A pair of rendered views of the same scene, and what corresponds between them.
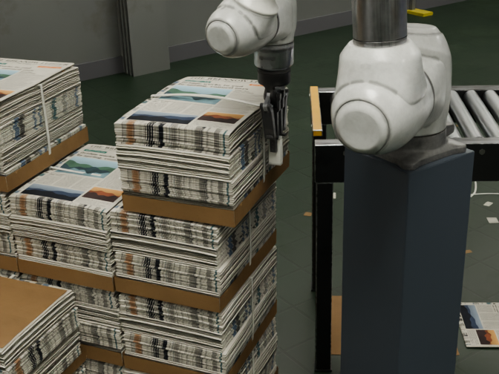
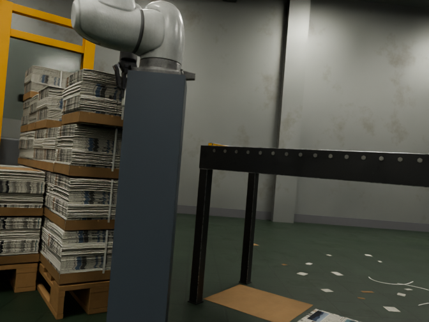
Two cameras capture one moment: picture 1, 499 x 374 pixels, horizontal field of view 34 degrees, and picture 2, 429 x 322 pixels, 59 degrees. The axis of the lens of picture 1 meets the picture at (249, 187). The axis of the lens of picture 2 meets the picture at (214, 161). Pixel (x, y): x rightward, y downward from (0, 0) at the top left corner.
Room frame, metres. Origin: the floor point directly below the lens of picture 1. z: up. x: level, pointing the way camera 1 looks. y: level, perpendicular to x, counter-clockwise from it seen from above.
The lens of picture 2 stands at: (0.60, -1.28, 0.69)
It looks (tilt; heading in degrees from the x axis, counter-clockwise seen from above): 1 degrees up; 32
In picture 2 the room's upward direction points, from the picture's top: 5 degrees clockwise
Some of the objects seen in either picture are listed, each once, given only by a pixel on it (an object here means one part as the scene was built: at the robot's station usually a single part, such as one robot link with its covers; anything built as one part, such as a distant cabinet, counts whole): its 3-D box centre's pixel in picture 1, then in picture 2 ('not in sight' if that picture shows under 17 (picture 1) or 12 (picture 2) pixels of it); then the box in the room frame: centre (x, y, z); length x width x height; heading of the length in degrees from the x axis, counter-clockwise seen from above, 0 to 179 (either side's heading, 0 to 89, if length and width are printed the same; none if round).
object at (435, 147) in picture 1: (416, 134); (165, 71); (1.68, -0.37, 1.03); 0.22 x 0.18 x 0.06; 124
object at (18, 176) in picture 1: (6, 151); (73, 128); (2.10, 0.66, 0.86); 0.38 x 0.29 x 0.04; 157
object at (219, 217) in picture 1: (191, 196); (87, 120); (1.77, 0.14, 0.86); 0.29 x 0.16 x 0.04; 67
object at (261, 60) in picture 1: (273, 54); not in sight; (1.79, -0.06, 1.19); 0.09 x 0.09 x 0.06
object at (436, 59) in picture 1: (411, 76); (160, 33); (1.66, -0.35, 1.17); 0.18 x 0.16 x 0.22; 152
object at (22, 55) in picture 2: not in sight; (44, 84); (2.51, 1.62, 1.27); 0.57 x 0.01 x 0.65; 157
